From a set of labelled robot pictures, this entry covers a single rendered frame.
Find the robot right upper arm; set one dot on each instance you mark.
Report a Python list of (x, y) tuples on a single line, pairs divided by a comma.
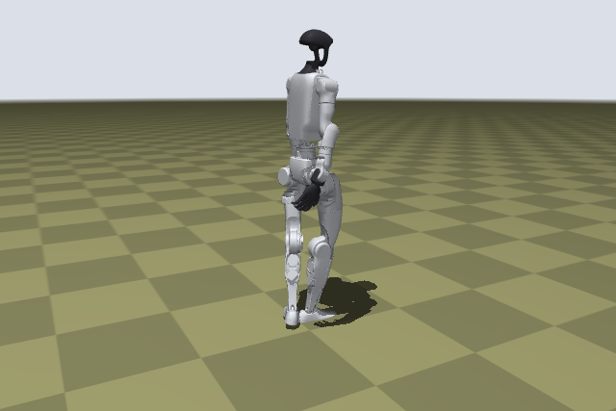
[(327, 90)]

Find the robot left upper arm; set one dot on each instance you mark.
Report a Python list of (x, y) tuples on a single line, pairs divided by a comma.
[(288, 87)]

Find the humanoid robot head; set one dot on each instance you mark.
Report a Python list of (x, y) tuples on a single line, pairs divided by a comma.
[(315, 39)]

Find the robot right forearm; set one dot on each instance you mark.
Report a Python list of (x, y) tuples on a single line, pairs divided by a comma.
[(326, 146)]

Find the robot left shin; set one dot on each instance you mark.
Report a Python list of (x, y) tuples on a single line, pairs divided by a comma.
[(292, 272)]

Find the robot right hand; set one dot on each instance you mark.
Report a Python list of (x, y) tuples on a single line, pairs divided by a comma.
[(312, 193)]

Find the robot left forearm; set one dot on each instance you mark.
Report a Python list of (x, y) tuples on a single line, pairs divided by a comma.
[(294, 143)]

